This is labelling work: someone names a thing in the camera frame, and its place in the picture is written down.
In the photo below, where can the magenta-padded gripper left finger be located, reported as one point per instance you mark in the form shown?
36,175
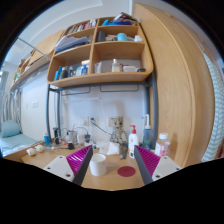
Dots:
60,166

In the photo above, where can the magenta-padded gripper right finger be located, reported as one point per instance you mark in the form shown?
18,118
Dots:
163,166

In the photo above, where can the pink-labelled clear drink bottle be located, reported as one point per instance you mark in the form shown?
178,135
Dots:
162,145

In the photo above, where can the small black charger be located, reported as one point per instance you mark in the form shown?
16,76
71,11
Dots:
71,146

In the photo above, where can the small white round ornament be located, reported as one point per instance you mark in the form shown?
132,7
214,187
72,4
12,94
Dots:
40,148
31,152

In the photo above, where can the small blue bottle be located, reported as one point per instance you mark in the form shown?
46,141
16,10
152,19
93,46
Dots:
47,140

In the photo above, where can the black slim device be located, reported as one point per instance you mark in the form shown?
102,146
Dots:
56,136

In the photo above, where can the translucent blue spray bottle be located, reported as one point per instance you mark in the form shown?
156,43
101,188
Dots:
147,135

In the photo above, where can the flat round red coaster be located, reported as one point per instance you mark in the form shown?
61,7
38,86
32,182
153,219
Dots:
126,171

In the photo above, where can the white cup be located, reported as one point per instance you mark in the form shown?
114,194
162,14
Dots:
97,165

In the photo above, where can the light blue bed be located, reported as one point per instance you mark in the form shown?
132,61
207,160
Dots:
16,142

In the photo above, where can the brown tree figurine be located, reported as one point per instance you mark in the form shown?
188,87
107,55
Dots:
118,128

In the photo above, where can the teal pillow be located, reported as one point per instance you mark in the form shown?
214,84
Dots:
10,128

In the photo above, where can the wooden wardrobe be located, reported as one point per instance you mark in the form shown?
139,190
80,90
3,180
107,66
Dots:
180,93

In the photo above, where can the green-striped white towel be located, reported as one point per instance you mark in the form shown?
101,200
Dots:
216,110

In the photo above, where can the wooden shelf unit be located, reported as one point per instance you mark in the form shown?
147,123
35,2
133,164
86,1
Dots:
100,78

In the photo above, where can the white wall socket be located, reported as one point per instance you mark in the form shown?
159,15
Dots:
93,121

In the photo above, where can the black metal desk frame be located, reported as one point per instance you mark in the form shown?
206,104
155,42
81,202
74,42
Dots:
154,110

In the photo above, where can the long wooden wall shelf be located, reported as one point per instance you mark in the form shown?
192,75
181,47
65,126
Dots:
43,46

